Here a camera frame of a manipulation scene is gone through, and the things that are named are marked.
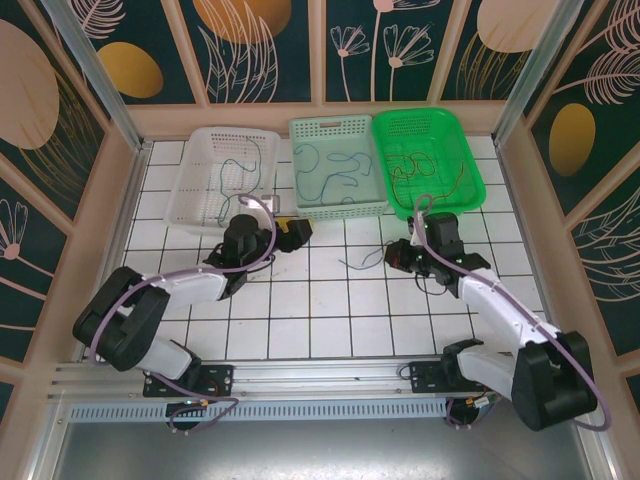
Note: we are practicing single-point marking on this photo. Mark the aluminium frame post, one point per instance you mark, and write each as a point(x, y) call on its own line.
point(100, 75)
point(531, 75)

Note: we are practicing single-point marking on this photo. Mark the mint plastic basket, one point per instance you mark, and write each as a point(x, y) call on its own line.
point(345, 135)

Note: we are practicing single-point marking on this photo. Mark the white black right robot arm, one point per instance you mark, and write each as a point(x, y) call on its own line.
point(500, 310)

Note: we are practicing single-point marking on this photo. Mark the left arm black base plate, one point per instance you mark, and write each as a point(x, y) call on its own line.
point(222, 382)

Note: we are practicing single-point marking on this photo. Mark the small green circuit board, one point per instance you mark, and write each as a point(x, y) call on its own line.
point(487, 401)

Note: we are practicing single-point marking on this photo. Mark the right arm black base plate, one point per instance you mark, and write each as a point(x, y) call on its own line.
point(425, 380)

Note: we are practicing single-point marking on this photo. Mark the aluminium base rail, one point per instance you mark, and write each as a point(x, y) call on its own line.
point(320, 376)

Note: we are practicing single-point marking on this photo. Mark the aluminium side rail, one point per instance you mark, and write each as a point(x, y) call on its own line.
point(128, 200)
point(528, 225)

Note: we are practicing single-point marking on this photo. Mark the white plastic basket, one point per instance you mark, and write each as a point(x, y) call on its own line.
point(200, 150)

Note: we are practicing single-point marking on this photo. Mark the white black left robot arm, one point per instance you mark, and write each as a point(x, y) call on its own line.
point(195, 285)

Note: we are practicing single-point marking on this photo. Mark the green plastic basket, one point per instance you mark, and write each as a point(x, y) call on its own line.
point(450, 140)

